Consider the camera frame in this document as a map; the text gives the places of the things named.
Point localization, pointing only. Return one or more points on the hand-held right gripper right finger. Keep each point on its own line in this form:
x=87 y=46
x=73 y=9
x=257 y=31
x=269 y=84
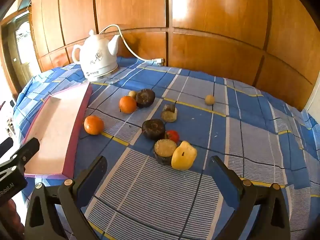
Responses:
x=225 y=182

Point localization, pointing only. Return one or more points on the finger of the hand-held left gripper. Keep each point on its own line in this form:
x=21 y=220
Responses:
x=26 y=150
x=6 y=147

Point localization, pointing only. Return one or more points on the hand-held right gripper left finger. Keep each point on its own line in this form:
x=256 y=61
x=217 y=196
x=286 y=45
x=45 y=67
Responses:
x=92 y=178

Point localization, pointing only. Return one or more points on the pink rimmed white tray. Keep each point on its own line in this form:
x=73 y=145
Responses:
x=55 y=130

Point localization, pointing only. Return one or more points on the yellow banana bunch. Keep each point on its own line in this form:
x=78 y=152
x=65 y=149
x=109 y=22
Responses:
x=184 y=155

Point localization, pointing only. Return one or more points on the orange mandarin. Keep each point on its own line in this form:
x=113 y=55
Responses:
x=93 y=125
x=127 y=104

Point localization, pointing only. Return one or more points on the dark cylinder with tan top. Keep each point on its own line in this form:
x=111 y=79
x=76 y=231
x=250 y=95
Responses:
x=163 y=152
x=169 y=116

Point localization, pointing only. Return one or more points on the small red tomato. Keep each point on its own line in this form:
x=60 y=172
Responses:
x=173 y=136

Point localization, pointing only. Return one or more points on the dark brown round fruit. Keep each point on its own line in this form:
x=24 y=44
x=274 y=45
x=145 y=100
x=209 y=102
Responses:
x=153 y=129
x=145 y=98

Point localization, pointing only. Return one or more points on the small tan round fruit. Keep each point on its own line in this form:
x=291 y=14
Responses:
x=132 y=94
x=209 y=100

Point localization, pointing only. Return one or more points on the person's left forearm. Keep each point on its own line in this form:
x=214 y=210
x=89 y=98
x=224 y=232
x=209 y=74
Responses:
x=8 y=220

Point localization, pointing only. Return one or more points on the blue plaid tablecloth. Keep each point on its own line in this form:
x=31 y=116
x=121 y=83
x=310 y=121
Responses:
x=250 y=142

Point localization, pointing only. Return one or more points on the wooden glass door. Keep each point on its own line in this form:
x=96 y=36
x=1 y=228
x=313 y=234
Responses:
x=17 y=50

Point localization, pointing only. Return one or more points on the white ceramic electric kettle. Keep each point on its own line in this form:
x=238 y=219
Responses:
x=97 y=57

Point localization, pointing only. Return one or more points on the white power plug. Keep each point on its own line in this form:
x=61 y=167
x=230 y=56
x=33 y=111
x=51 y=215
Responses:
x=159 y=61

